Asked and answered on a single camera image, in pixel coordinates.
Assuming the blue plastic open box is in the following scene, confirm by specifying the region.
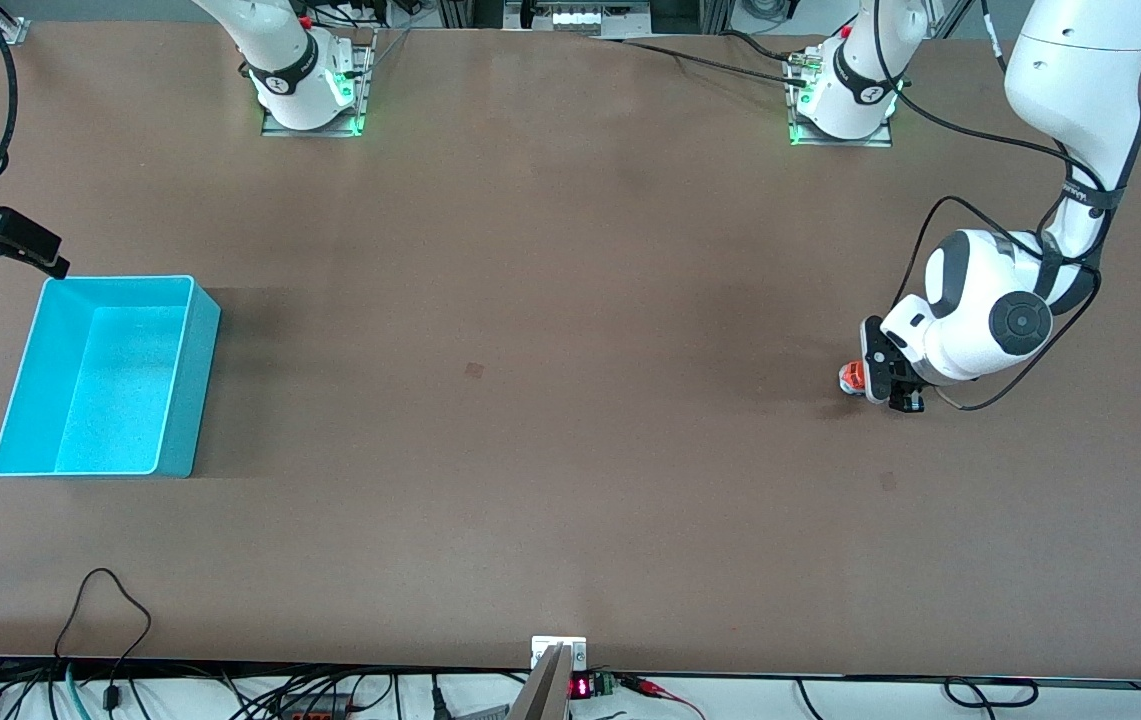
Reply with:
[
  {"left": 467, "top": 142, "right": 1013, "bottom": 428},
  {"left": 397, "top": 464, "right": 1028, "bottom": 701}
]
[{"left": 0, "top": 275, "right": 223, "bottom": 479}]

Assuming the grey metal bar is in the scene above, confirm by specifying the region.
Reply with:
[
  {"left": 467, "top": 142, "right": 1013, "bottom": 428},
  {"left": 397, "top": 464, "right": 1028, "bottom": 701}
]
[{"left": 507, "top": 645, "right": 573, "bottom": 720}]

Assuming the lit white equipment panel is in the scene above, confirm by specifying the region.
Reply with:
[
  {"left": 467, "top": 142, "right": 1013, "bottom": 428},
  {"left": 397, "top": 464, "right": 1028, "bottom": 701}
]
[{"left": 505, "top": 0, "right": 652, "bottom": 37}]

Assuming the orange power strip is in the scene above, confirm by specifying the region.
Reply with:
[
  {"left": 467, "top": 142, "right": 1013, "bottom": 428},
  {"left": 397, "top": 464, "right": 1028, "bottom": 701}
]
[{"left": 275, "top": 695, "right": 352, "bottom": 720}]

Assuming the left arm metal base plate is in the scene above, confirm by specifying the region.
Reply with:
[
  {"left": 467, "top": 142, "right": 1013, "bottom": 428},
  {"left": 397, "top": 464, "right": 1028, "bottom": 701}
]
[{"left": 785, "top": 48, "right": 897, "bottom": 149}]

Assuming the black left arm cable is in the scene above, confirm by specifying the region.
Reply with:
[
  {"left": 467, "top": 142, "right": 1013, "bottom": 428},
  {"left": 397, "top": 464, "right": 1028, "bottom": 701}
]
[{"left": 870, "top": 0, "right": 1141, "bottom": 413}]

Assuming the black coiled cable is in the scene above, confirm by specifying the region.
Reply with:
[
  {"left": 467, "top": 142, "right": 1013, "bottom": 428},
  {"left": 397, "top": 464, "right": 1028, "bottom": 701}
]
[{"left": 944, "top": 677, "right": 1040, "bottom": 710}]

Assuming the short black table cable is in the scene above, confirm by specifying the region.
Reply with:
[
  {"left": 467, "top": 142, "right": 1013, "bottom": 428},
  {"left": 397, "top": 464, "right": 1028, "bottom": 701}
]
[{"left": 720, "top": 30, "right": 803, "bottom": 64}]

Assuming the long black table cable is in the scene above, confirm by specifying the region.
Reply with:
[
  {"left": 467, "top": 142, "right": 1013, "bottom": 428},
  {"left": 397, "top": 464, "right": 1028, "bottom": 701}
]
[{"left": 590, "top": 35, "right": 811, "bottom": 88}]

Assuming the red wire pair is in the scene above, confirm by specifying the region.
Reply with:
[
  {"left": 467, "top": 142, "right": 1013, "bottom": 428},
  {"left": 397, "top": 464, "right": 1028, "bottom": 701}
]
[{"left": 620, "top": 676, "right": 707, "bottom": 720}]

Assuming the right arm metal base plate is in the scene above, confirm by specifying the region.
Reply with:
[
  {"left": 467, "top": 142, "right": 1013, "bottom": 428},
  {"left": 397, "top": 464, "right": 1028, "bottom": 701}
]
[{"left": 260, "top": 28, "right": 377, "bottom": 139}]

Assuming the white metal edge bracket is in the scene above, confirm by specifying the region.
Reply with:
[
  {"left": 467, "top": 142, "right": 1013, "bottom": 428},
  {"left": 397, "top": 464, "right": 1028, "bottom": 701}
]
[{"left": 530, "top": 636, "right": 588, "bottom": 671}]

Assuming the thin black looped cable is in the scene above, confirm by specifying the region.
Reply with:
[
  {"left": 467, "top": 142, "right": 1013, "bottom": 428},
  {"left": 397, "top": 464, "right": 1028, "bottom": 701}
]
[{"left": 54, "top": 567, "right": 153, "bottom": 713}]

